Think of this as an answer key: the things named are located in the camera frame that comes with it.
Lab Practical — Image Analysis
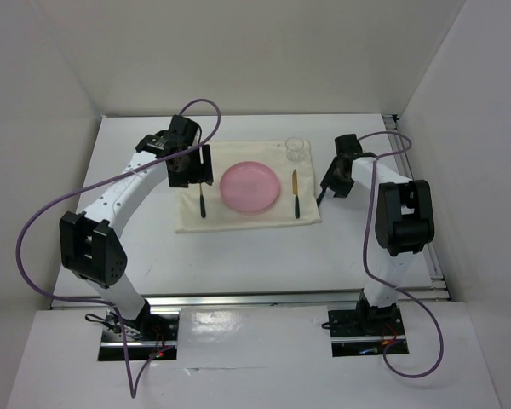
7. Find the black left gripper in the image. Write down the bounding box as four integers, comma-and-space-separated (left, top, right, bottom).
168, 144, 213, 188

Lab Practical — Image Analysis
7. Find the cream cloth placemat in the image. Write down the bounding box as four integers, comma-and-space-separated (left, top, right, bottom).
175, 140, 321, 233

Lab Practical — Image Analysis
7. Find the gold fork green handle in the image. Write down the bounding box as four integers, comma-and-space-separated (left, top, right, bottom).
199, 183, 207, 219

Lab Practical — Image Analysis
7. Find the pink round plate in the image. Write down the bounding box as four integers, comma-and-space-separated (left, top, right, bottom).
219, 161, 281, 213

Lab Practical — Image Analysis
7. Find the clear plastic cup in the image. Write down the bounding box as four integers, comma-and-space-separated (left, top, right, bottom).
284, 137, 305, 163

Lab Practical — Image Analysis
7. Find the gold knife green handle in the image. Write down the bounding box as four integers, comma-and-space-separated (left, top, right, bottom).
292, 169, 301, 219

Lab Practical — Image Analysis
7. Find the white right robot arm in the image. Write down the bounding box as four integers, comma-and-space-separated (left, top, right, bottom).
317, 134, 434, 334

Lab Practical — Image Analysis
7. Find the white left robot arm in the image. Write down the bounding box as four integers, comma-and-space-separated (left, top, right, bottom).
59, 115, 214, 340

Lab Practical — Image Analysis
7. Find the gold spoon green handle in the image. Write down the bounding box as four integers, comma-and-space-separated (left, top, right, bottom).
316, 189, 327, 207

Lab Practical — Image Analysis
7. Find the aluminium right frame rail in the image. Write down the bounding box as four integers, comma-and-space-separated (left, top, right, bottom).
382, 112, 452, 299

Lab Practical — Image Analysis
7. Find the aluminium frame rail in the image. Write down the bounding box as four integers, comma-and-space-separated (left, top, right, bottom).
51, 280, 451, 309
382, 112, 452, 299

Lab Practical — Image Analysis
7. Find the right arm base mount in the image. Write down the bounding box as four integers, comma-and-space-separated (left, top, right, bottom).
320, 310, 409, 357

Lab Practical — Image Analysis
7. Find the aluminium front frame rail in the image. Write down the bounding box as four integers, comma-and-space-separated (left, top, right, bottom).
51, 280, 451, 309

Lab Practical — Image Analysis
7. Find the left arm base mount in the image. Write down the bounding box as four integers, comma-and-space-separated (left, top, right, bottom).
84, 311, 180, 362

